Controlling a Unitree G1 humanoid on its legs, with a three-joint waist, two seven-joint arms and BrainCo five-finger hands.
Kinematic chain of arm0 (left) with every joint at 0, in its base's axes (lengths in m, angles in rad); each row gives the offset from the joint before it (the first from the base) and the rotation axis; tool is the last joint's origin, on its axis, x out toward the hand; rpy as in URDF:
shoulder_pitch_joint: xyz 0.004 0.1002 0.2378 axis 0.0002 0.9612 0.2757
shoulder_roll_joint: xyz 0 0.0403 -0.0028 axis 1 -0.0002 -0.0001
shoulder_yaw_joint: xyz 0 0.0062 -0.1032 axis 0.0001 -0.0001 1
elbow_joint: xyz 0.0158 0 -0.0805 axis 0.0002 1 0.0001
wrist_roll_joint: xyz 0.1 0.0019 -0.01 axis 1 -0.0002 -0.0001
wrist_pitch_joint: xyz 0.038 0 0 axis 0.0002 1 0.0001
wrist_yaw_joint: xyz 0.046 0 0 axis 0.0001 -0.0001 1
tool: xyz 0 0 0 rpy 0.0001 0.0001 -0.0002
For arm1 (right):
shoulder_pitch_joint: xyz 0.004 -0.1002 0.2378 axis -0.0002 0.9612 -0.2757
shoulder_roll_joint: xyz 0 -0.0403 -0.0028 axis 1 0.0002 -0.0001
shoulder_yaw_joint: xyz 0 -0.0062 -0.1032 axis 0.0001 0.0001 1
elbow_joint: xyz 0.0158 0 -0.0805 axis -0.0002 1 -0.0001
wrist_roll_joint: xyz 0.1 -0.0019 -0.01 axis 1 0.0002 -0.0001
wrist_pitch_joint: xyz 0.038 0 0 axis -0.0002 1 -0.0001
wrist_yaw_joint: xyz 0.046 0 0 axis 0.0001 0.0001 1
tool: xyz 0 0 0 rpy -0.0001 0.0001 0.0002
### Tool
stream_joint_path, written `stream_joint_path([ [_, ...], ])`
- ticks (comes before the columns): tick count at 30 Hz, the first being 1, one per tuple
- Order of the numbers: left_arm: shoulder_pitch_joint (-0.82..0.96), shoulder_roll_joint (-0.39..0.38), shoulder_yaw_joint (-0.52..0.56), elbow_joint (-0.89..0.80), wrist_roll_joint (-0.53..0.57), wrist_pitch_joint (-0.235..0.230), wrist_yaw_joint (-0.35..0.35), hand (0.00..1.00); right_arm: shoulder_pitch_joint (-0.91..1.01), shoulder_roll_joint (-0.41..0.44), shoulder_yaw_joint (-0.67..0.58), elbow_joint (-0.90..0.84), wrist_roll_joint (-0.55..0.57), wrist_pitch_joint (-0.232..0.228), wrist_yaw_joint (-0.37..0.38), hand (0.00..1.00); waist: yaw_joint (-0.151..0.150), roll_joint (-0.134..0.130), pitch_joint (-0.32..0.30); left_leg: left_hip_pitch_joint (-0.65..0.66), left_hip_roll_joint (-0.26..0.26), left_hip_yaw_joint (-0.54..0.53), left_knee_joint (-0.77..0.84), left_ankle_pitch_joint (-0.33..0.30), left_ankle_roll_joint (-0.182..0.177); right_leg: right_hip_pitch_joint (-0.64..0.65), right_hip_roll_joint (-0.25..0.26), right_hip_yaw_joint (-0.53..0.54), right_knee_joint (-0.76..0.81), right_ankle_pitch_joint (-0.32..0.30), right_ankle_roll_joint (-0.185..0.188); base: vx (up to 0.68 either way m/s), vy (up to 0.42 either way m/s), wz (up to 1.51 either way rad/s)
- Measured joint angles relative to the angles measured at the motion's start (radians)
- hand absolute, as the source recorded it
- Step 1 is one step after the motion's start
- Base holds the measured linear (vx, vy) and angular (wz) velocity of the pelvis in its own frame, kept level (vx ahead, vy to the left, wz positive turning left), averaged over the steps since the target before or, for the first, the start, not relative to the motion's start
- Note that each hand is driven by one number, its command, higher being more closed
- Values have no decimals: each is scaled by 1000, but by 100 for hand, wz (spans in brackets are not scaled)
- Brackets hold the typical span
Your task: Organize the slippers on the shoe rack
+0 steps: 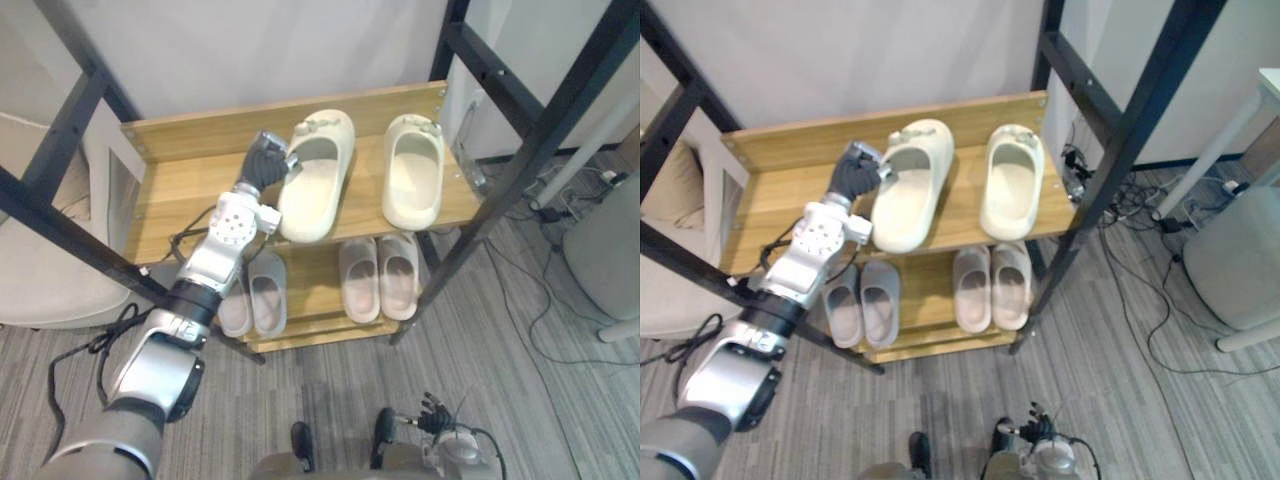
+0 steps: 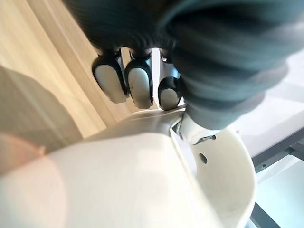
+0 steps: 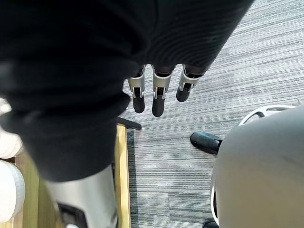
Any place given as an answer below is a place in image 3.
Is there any white slipper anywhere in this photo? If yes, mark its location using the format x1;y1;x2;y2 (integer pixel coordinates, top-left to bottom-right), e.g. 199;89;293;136
0;158;26;228
0;97;22;159

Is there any dark robot foot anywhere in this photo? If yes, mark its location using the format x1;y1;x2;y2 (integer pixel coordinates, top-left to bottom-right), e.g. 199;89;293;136
190;132;223;155
202;219;218;228

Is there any right robot hand black cloth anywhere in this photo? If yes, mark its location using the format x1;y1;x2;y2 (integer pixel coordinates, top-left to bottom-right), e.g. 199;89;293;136
0;0;254;228

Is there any black metal rack foot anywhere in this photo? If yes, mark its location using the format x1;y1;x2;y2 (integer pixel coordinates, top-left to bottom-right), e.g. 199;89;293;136
116;115;143;130

